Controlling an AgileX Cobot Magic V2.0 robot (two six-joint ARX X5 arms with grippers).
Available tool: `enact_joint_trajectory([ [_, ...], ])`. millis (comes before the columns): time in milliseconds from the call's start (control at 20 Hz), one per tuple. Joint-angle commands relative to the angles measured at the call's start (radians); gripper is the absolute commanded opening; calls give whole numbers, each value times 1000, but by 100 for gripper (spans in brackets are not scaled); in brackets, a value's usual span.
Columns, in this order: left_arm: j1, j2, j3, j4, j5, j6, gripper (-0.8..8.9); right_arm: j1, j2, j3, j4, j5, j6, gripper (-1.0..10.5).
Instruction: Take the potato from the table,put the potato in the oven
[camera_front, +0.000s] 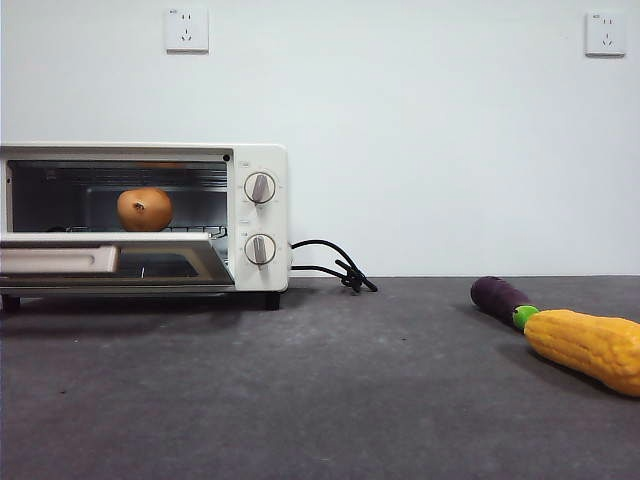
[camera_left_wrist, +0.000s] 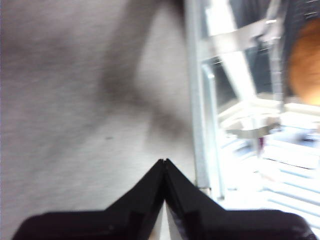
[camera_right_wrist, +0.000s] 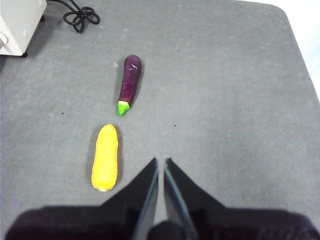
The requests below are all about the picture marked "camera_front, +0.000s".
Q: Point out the yellow toy corn cob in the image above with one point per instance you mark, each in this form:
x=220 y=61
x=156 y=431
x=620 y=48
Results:
x=585 y=347

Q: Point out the purple toy eggplant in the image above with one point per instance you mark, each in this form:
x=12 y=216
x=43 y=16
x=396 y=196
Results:
x=496 y=297

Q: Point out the white wall socket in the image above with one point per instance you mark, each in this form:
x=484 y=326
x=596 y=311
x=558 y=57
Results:
x=605 y=35
x=187 y=31

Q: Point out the beige oven knob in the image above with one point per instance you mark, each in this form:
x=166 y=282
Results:
x=259 y=188
x=259 y=249

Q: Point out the white Toshiba toaster oven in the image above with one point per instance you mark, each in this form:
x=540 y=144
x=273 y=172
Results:
x=280 y=165

